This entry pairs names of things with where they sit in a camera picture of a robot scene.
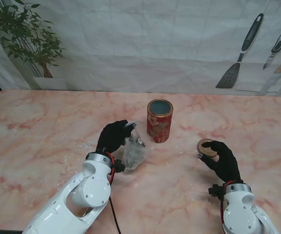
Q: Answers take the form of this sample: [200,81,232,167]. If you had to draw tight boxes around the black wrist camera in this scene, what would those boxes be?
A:
[115,159,126,173]
[208,184,223,198]

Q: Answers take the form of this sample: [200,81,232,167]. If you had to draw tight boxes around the printed black slotted spatula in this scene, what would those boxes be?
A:
[215,13,264,89]

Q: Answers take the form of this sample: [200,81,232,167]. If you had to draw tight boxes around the white printed backdrop cloth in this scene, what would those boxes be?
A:
[0,0,281,97]

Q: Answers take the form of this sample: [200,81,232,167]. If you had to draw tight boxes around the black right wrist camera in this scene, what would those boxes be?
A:
[208,184,223,198]

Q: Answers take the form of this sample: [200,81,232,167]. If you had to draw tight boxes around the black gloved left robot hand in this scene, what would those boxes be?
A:
[96,119,137,155]

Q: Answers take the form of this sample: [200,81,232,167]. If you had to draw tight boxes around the gold round tin lid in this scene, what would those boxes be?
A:
[197,138,220,159]

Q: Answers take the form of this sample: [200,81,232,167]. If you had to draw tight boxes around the printed black handled peeler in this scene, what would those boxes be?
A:
[262,16,281,71]

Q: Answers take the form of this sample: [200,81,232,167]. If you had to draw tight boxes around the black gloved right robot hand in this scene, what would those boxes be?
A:
[198,140,241,184]

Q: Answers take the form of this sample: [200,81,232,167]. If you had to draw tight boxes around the red black left arm cables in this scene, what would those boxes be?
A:
[107,152,121,234]

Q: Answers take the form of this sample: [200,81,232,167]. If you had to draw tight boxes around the clear plastic tea bag pouch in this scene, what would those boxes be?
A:
[122,128,154,174]

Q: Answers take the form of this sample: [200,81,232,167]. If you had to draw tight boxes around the red floral tea tin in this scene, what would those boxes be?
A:
[146,99,174,144]

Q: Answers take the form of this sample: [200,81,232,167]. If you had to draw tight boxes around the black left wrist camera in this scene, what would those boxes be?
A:
[115,159,126,173]

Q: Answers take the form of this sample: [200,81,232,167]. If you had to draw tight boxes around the red black right arm cables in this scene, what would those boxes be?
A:
[218,181,229,226]

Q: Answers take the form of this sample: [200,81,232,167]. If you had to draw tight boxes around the printed green potted plant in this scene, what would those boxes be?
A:
[0,0,67,90]

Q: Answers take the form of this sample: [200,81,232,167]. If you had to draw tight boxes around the red black arm cables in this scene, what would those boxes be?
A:
[218,181,229,226]
[107,152,121,234]

